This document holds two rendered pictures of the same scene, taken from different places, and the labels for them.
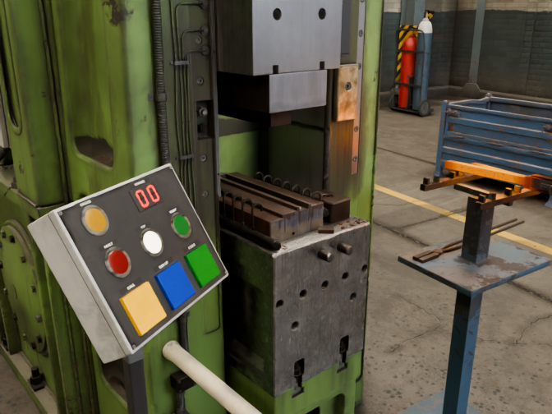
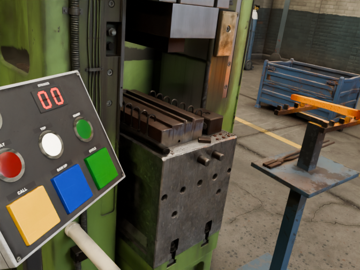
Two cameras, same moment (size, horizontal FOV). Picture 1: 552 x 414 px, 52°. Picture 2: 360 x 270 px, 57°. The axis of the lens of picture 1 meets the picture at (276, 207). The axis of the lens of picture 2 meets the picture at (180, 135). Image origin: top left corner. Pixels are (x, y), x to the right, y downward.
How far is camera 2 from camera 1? 0.45 m
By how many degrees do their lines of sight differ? 6
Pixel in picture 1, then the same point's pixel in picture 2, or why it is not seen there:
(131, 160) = (43, 66)
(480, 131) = (286, 81)
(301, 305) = (180, 199)
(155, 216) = (58, 119)
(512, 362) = (309, 234)
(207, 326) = (103, 209)
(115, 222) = (10, 121)
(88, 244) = not seen: outside the picture
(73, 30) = not seen: outside the picture
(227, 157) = (128, 77)
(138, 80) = not seen: outside the picture
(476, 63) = (280, 41)
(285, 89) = (185, 19)
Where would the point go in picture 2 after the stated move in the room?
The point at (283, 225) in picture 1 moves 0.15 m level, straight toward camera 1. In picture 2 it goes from (172, 134) to (173, 153)
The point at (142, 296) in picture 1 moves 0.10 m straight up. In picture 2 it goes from (34, 202) to (30, 149)
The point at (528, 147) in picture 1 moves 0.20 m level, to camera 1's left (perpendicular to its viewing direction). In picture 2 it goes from (315, 93) to (301, 92)
